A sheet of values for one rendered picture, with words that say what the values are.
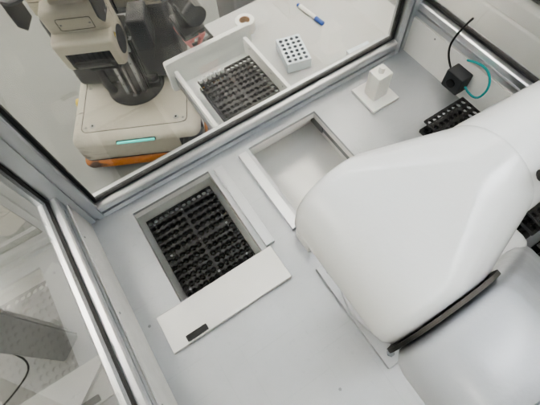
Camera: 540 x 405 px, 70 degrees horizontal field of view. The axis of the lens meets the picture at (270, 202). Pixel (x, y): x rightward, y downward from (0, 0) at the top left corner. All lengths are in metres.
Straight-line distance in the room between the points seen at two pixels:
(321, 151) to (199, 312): 0.55
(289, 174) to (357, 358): 0.50
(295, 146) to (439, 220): 0.86
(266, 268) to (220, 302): 0.12
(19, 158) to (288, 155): 0.64
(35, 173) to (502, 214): 0.72
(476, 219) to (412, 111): 0.80
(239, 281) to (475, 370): 0.61
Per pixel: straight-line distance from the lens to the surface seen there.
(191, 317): 0.83
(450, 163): 0.30
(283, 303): 0.82
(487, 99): 1.09
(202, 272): 0.90
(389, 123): 1.04
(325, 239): 0.29
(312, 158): 1.09
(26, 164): 0.79
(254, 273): 0.82
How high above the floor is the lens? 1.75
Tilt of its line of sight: 64 degrees down
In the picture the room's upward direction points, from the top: 6 degrees counter-clockwise
